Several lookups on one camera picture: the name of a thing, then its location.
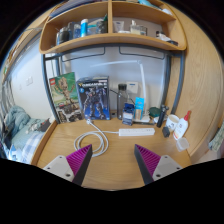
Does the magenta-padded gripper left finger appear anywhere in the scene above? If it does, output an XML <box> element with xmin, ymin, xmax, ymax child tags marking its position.
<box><xmin>43</xmin><ymin>143</ymin><xmax>94</xmax><ymax>187</ymax></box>

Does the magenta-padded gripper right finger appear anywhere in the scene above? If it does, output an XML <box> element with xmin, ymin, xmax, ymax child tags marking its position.
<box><xmin>133</xmin><ymin>143</ymin><xmax>184</xmax><ymax>186</ymax></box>

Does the small clear plastic cup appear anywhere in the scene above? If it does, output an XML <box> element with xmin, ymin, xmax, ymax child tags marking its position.
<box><xmin>175</xmin><ymin>136</ymin><xmax>190</xmax><ymax>153</ymax></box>

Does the white power strip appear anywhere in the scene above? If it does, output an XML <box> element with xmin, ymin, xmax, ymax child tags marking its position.
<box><xmin>118</xmin><ymin>127</ymin><xmax>156</xmax><ymax>137</ymax></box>

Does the white mug with black print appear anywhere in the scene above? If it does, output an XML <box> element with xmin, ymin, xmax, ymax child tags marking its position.
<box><xmin>165</xmin><ymin>114</ymin><xmax>181</xmax><ymax>132</ymax></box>

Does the white bottle with red pump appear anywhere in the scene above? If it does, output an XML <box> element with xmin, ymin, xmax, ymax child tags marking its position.
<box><xmin>172</xmin><ymin>110</ymin><xmax>192</xmax><ymax>141</ymax></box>

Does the black electric shaver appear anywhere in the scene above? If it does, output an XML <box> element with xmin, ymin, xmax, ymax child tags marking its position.
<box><xmin>156</xmin><ymin>104</ymin><xmax>170</xmax><ymax>129</ymax></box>

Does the small open blue box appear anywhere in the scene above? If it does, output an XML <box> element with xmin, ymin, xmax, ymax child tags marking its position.
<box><xmin>121</xmin><ymin>102</ymin><xmax>136</xmax><ymax>126</ymax></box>

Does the tall light blue carton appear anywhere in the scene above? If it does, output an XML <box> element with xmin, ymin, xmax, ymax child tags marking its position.
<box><xmin>134</xmin><ymin>96</ymin><xmax>145</xmax><ymax>121</ymax></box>

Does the bed with blue bedding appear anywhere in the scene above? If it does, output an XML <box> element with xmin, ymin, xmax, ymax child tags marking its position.
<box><xmin>0</xmin><ymin>105</ymin><xmax>53</xmax><ymax>164</ymax></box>

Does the green tree figure kit box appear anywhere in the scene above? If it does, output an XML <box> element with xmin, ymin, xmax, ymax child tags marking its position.
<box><xmin>48</xmin><ymin>71</ymin><xmax>83</xmax><ymax>124</ymax></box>

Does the blue robot model kit box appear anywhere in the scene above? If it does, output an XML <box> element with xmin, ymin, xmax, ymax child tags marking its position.
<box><xmin>76</xmin><ymin>75</ymin><xmax>111</xmax><ymax>121</ymax></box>

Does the grey-green hanging cloth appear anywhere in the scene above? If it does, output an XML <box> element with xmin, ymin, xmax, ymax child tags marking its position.
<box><xmin>208</xmin><ymin>124</ymin><xmax>224</xmax><ymax>153</ymax></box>

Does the white desk lamp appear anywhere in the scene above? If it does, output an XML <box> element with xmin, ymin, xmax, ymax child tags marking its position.
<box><xmin>99</xmin><ymin>59</ymin><xmax>153</xmax><ymax>124</ymax></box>

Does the wooden shelf unit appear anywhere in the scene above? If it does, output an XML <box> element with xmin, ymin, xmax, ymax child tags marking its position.
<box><xmin>38</xmin><ymin>0</ymin><xmax>188</xmax><ymax>55</ymax></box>

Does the white power strip cable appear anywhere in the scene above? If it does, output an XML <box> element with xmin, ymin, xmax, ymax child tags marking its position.
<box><xmin>73</xmin><ymin>119</ymin><xmax>120</xmax><ymax>158</ymax></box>

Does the white wall socket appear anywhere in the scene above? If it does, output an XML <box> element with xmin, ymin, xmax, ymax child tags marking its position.
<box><xmin>125</xmin><ymin>81</ymin><xmax>139</xmax><ymax>94</ymax></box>

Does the grey metal desk frame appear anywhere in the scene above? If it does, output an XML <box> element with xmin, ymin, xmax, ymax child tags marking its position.
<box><xmin>40</xmin><ymin>43</ymin><xmax>186</xmax><ymax>116</ymax></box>

